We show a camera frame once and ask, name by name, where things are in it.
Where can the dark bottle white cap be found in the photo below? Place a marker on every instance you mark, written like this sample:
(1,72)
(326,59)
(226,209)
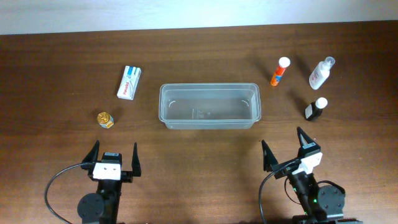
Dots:
(314,109)

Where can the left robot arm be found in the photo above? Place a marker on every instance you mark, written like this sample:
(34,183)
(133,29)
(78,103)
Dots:
(102,205)

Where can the small gold-lidded balm jar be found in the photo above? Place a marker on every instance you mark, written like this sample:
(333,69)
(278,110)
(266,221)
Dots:
(105,120)

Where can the clear plastic container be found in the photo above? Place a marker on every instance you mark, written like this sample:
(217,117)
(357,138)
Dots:
(209,105)

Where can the white Panadol box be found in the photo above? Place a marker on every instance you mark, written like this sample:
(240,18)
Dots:
(129,82)

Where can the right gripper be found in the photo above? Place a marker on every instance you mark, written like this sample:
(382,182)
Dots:
(282,172)

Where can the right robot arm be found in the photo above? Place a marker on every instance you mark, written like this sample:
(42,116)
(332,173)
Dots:
(322,201)

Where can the orange tube white cap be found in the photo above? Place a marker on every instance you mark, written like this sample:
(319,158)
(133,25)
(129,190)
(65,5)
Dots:
(283,63)

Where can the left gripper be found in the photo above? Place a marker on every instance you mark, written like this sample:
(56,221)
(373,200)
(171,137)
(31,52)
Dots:
(126,175)

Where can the white spray bottle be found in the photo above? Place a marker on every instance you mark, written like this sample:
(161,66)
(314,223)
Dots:
(321,73)

